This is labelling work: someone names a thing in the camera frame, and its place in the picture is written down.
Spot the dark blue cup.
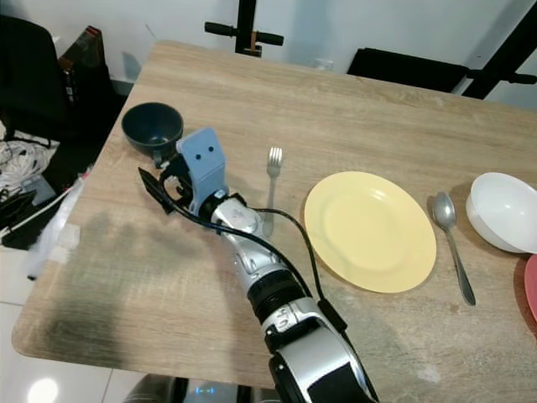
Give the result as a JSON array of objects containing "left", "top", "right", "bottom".
[{"left": 121, "top": 102, "right": 185, "bottom": 165}]

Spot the silver fork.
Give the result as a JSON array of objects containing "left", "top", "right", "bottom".
[{"left": 266, "top": 147, "right": 284, "bottom": 238}]

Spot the white tape piece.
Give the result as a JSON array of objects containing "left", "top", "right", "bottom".
[{"left": 50, "top": 224, "right": 77, "bottom": 254}]

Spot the clear plastic bag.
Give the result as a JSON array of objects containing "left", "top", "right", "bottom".
[{"left": 23, "top": 166, "right": 95, "bottom": 283}]

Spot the dark box with red edge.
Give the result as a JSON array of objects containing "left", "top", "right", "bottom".
[{"left": 60, "top": 24, "right": 112, "bottom": 86}]

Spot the black chair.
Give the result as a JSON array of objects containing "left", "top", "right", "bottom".
[{"left": 0, "top": 14, "right": 78, "bottom": 142}]

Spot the yellow plate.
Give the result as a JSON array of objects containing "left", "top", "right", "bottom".
[{"left": 304, "top": 170, "right": 439, "bottom": 295}]

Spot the grey robot leg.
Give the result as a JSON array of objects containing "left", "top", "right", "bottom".
[{"left": 125, "top": 374, "right": 190, "bottom": 403}]

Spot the black padded bench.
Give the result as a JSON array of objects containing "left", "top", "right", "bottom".
[{"left": 346, "top": 47, "right": 470, "bottom": 94}]

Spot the silver spoon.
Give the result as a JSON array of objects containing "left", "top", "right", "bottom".
[{"left": 432, "top": 191, "right": 477, "bottom": 306}]

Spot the white bowl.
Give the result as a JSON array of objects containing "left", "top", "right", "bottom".
[{"left": 467, "top": 172, "right": 537, "bottom": 254}]

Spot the black slanted bar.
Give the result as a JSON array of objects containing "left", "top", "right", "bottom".
[{"left": 461, "top": 15, "right": 537, "bottom": 101}]

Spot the pink plate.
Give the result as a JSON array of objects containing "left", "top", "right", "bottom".
[{"left": 524, "top": 254, "right": 537, "bottom": 325}]

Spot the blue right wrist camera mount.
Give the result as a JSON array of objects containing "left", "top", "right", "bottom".
[{"left": 185, "top": 127, "right": 228, "bottom": 197}]

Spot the white cable pile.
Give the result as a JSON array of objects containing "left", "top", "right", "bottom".
[{"left": 0, "top": 140, "right": 53, "bottom": 201}]

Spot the black stand with handles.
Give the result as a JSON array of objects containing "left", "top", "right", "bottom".
[{"left": 205, "top": 0, "right": 285, "bottom": 59}]

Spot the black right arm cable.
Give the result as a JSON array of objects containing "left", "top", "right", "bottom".
[{"left": 172, "top": 191, "right": 350, "bottom": 333}]

